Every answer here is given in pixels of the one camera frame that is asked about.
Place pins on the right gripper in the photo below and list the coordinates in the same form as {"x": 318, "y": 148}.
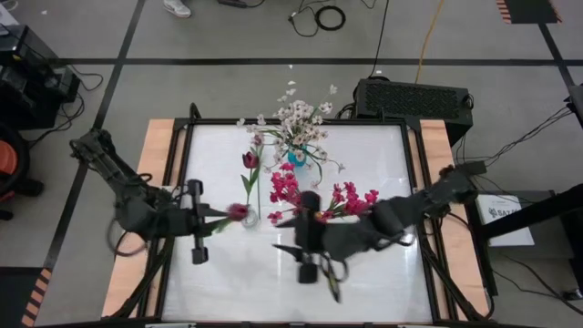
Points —
{"x": 328, "y": 241}

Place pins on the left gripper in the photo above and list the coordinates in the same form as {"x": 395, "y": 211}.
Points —
{"x": 184, "y": 218}

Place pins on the dark red artificial tulip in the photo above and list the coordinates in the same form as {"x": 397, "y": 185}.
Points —
{"x": 237, "y": 212}
{"x": 250, "y": 159}

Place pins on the clear ribbed glass vase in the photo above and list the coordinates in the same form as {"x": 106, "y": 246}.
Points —
{"x": 249, "y": 222}

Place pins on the small blue glass vase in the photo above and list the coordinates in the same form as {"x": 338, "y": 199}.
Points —
{"x": 296, "y": 159}

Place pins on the white artificial flower bunch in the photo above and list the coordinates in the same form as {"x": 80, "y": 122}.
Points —
{"x": 303, "y": 109}
{"x": 261, "y": 120}
{"x": 296, "y": 132}

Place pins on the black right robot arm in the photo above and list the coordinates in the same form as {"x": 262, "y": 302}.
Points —
{"x": 432, "y": 196}

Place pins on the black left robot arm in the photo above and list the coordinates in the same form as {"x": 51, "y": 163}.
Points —
{"x": 109, "y": 168}

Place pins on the pale pink flower stem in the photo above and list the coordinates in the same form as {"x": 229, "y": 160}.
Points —
{"x": 258, "y": 139}

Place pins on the light wooden side board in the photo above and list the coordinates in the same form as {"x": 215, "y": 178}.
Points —
{"x": 155, "y": 136}
{"x": 432, "y": 136}

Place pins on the black perforated computer case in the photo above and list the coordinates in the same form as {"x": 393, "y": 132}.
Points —
{"x": 410, "y": 102}

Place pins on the black mat with hazard stripes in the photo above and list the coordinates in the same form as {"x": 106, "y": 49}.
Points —
{"x": 18, "y": 296}
{"x": 528, "y": 11}

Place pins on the orange and black vacuum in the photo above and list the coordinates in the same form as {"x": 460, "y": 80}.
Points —
{"x": 7, "y": 159}

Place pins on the person's shoe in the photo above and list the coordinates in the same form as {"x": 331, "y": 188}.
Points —
{"x": 177, "y": 8}

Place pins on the white label box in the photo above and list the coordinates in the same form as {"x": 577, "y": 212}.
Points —
{"x": 505, "y": 218}

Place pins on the black power strip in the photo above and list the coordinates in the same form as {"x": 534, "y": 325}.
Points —
{"x": 232, "y": 3}

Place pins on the black equipment cart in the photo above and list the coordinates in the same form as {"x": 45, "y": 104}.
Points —
{"x": 27, "y": 77}

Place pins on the black metal stand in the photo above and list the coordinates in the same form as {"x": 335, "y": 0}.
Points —
{"x": 528, "y": 214}

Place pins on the black monitor corner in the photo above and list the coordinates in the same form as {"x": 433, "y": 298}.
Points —
{"x": 575, "y": 105}

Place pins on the black metal table frame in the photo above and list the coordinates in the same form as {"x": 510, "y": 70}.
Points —
{"x": 364, "y": 121}

